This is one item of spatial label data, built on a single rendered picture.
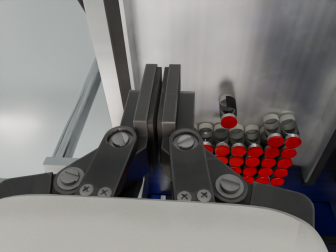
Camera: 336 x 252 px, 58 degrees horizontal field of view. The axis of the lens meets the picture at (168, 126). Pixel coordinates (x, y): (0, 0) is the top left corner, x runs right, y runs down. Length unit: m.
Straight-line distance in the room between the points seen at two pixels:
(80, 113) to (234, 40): 0.62
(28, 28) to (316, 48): 1.32
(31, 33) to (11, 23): 0.09
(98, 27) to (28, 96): 1.46
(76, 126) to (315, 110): 0.63
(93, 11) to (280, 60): 0.23
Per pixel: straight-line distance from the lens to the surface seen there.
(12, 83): 1.80
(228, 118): 0.38
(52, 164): 0.60
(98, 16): 0.37
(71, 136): 0.85
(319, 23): 0.38
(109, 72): 0.41
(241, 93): 0.42
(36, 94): 1.79
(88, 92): 0.98
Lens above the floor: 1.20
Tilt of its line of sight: 44 degrees down
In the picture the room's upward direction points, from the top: 174 degrees counter-clockwise
